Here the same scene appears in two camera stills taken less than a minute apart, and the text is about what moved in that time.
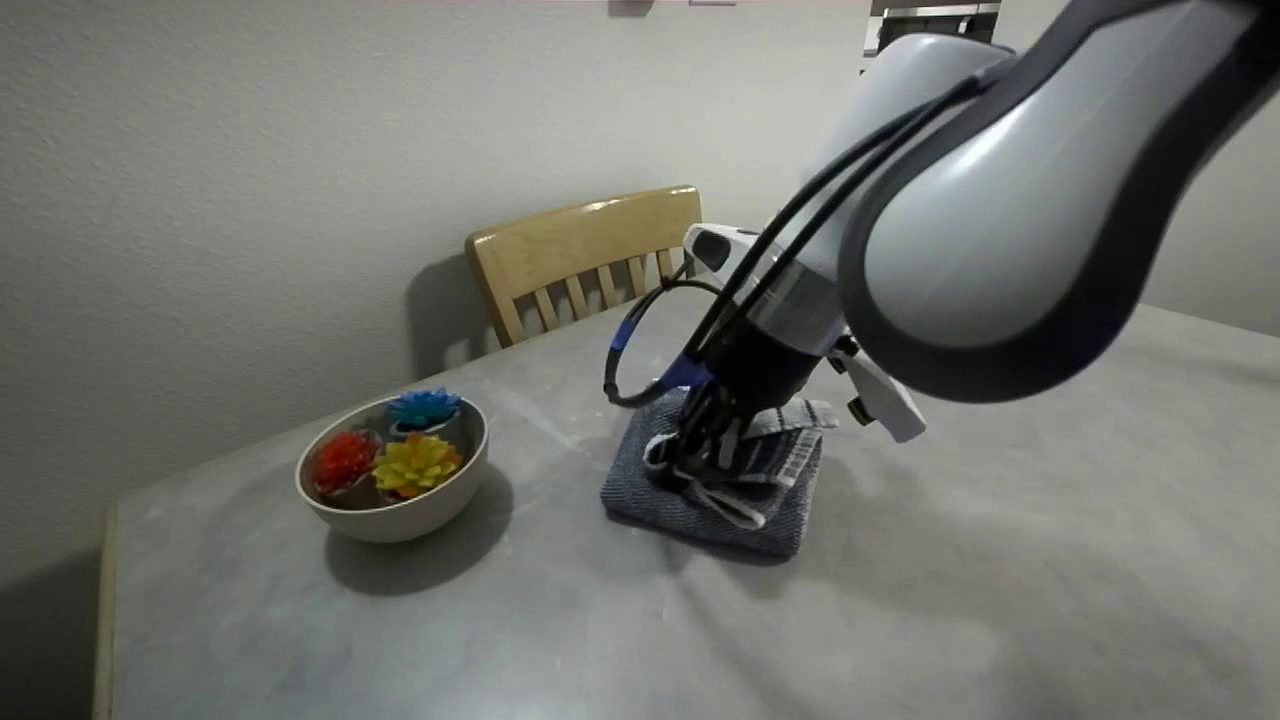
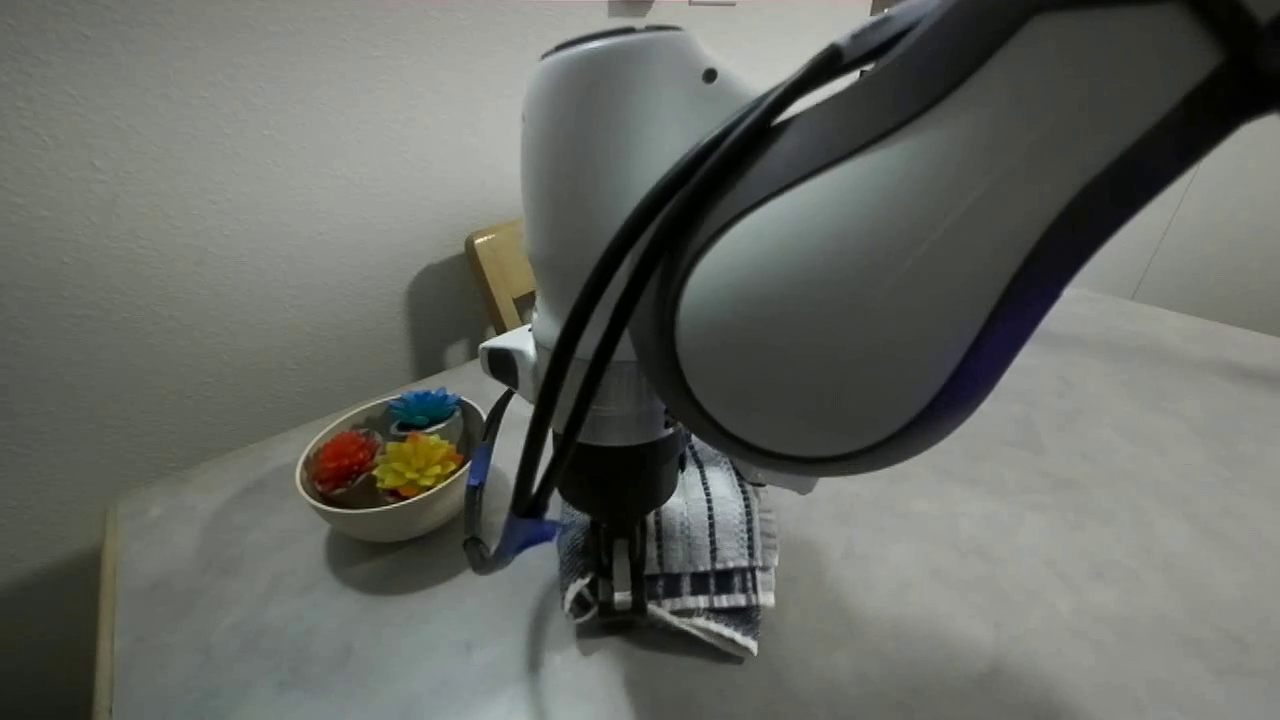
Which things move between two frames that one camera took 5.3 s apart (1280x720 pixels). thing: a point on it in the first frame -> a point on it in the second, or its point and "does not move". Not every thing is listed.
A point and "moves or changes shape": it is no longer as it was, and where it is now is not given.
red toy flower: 340,457 does not move
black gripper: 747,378 -> 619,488
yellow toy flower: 412,466 does not move
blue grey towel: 672,512 moves or changes shape
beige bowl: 397,466 does not move
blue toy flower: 420,408 does not move
